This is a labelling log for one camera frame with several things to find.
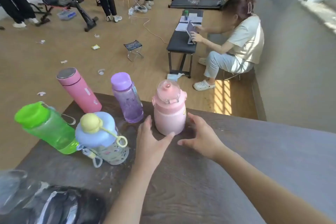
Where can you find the white clog shoe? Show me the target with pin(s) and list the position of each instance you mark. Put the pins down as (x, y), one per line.
(203, 85)

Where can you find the person's right hand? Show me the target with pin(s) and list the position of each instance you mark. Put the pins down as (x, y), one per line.
(204, 142)

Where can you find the green translucent bottle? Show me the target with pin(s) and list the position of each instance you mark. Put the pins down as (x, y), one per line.
(50, 129)

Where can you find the small patterned folding stool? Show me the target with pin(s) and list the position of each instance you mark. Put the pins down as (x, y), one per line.
(133, 44)

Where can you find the black large bottle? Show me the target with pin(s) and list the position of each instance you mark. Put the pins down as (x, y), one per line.
(65, 205)

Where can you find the person's left hand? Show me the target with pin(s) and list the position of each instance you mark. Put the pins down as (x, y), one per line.
(148, 147)

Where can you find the tablet computer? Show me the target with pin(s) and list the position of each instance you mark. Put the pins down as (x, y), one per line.
(190, 32)

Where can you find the black padded bench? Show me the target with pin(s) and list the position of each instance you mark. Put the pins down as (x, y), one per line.
(181, 41)

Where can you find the purple translucent bottle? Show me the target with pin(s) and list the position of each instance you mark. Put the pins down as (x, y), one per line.
(128, 103)

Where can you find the small green bottle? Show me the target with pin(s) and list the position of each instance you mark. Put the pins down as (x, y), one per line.
(186, 15)

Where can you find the yellow wrapper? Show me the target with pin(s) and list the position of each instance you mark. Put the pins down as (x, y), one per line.
(95, 47)

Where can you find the person's left forearm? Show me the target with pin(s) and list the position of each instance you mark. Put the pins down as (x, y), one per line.
(128, 200)

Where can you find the pale hair clip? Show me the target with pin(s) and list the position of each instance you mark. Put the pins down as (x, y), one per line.
(250, 7)

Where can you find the person's right forearm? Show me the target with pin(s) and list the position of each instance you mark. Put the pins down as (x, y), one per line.
(262, 189)

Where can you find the metal folding stool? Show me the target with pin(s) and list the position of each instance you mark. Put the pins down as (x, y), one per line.
(232, 76)

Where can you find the pale pink jug bottle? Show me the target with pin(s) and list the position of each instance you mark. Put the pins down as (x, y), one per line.
(169, 116)

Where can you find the blue lid cartoon bottle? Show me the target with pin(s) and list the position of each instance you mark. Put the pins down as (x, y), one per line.
(97, 132)

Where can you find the dark wooden table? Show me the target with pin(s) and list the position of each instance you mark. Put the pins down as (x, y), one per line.
(236, 153)

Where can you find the pink thermos flask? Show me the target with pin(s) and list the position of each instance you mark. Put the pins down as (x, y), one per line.
(81, 92)

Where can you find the white papers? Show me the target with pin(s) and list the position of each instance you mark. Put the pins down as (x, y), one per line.
(183, 25)

